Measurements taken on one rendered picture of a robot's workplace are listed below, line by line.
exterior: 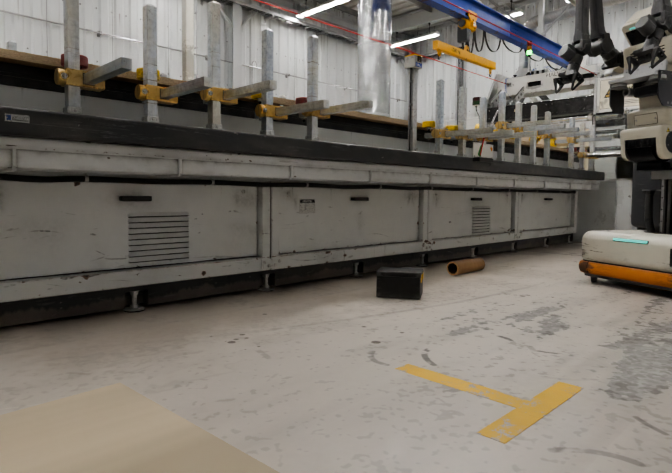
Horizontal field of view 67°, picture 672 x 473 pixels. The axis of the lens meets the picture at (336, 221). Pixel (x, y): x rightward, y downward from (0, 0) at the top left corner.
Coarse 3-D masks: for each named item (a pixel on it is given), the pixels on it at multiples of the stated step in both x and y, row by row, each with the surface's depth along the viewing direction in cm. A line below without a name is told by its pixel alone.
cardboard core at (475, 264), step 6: (474, 258) 311; (480, 258) 314; (450, 264) 297; (456, 264) 293; (462, 264) 296; (468, 264) 300; (474, 264) 305; (480, 264) 309; (450, 270) 298; (456, 270) 302; (462, 270) 295; (468, 270) 301; (474, 270) 307
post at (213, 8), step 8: (208, 8) 191; (216, 8) 190; (208, 16) 191; (216, 16) 190; (208, 24) 191; (216, 24) 190; (208, 32) 191; (216, 32) 190; (208, 40) 191; (216, 40) 191; (208, 48) 191; (216, 48) 191; (208, 56) 192; (216, 56) 191; (208, 64) 192; (216, 64) 191; (208, 72) 192; (216, 72) 191; (216, 80) 191; (208, 104) 193; (216, 104) 192; (208, 112) 193; (216, 112) 192; (208, 120) 193; (216, 120) 192
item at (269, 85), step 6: (252, 84) 179; (258, 84) 177; (264, 84) 174; (270, 84) 173; (276, 84) 174; (228, 90) 190; (234, 90) 187; (240, 90) 185; (246, 90) 182; (252, 90) 180; (258, 90) 177; (264, 90) 176; (270, 90) 176; (228, 96) 190; (234, 96) 188; (240, 96) 187; (204, 102) 202
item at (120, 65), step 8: (104, 64) 146; (112, 64) 142; (120, 64) 138; (128, 64) 139; (88, 72) 155; (96, 72) 150; (104, 72) 146; (112, 72) 143; (120, 72) 143; (88, 80) 155; (96, 80) 153; (104, 80) 153
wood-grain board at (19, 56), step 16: (0, 48) 156; (32, 64) 165; (48, 64) 166; (128, 80) 187; (160, 80) 192; (176, 80) 197; (352, 112) 267; (432, 128) 318; (512, 144) 405; (528, 144) 412
